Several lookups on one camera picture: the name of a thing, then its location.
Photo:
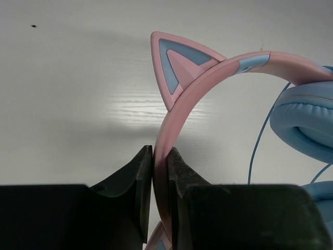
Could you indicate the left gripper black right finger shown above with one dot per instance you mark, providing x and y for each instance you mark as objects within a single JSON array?
[{"x": 240, "y": 216}]

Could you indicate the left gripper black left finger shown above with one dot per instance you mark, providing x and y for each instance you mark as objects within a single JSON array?
[{"x": 112, "y": 214}]

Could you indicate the pink blue cat-ear headphones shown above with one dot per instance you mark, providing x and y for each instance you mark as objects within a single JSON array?
[{"x": 186, "y": 71}]

